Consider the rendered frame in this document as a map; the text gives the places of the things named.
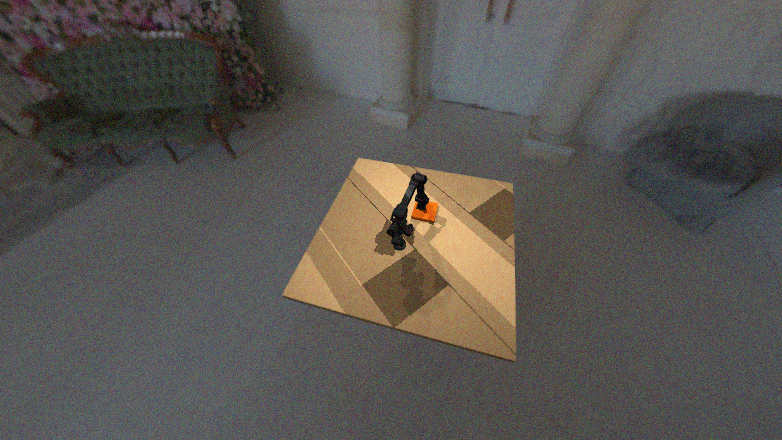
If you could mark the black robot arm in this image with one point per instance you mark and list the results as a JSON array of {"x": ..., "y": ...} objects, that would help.
[{"x": 400, "y": 212}]

